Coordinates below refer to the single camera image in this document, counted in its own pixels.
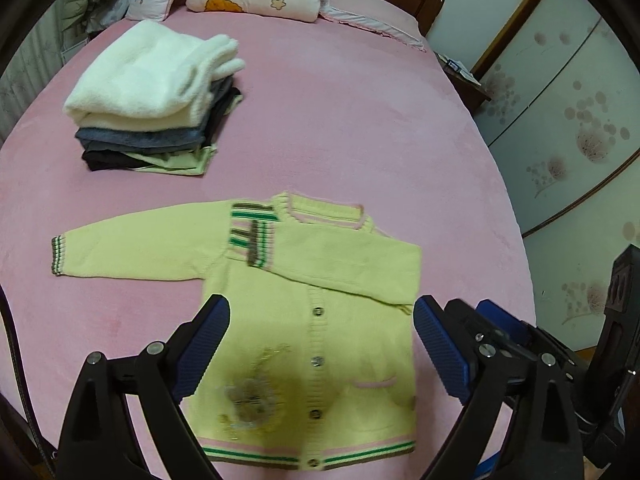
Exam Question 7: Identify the pink folded quilt flower print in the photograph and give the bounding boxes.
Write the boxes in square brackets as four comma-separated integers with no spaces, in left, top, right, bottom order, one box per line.
[184,0,322,24]

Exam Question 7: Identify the pink frilled pillow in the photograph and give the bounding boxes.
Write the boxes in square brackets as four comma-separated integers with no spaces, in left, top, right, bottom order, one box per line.
[319,0,429,54]

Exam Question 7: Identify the black cable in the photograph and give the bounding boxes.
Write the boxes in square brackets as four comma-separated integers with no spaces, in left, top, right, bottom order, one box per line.
[0,284,59,480]

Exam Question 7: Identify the grey folded garment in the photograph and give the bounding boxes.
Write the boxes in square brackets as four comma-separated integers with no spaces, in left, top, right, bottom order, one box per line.
[75,77,244,154]

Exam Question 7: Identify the floral wardrobe door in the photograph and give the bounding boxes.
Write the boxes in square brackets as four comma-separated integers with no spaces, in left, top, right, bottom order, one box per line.
[472,0,640,353]

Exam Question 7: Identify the light green folded garment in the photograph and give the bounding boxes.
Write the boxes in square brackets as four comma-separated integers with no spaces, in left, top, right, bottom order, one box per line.
[119,144,220,177]

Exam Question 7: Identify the white fleece folded garment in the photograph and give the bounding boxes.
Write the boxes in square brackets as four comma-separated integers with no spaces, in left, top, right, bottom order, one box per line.
[63,19,247,134]

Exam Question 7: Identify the dark wooden nightstand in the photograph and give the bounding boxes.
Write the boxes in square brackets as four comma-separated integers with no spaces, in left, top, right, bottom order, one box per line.
[434,52,494,114]

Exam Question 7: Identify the small items on nightstand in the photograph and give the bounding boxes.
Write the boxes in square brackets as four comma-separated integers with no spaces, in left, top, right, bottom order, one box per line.
[444,58,482,84]

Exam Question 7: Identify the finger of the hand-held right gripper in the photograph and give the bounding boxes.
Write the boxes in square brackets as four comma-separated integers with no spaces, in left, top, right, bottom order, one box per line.
[444,298,502,347]
[475,299,587,378]

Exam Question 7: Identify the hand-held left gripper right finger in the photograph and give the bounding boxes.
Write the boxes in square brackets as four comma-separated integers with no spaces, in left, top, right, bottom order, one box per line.
[413,295,585,480]

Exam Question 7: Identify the yellow knitted cardigan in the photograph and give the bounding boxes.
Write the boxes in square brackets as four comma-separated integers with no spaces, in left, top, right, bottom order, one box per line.
[50,190,422,472]

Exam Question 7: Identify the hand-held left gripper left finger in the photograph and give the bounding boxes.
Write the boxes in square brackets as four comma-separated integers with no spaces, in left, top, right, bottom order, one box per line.
[57,294,232,480]

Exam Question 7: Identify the dark folded garment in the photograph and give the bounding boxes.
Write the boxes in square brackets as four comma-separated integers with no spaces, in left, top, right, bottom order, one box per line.
[81,94,242,172]

